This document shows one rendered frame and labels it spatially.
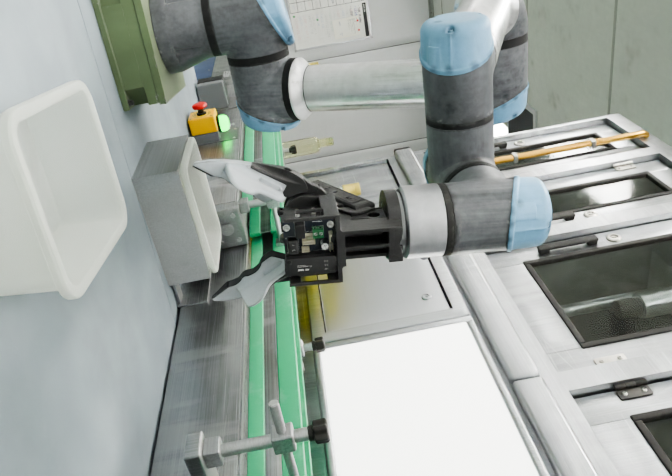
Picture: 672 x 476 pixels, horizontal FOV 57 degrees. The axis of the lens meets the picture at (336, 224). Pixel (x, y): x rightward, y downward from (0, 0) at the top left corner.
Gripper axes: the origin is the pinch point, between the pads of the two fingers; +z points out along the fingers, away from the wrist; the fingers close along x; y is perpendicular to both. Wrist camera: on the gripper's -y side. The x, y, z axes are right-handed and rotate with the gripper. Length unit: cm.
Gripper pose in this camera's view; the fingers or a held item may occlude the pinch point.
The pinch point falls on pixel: (201, 231)
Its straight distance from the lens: 65.6
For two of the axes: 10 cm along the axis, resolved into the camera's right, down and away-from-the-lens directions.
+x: 0.5, 9.2, 3.9
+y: 1.0, 3.9, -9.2
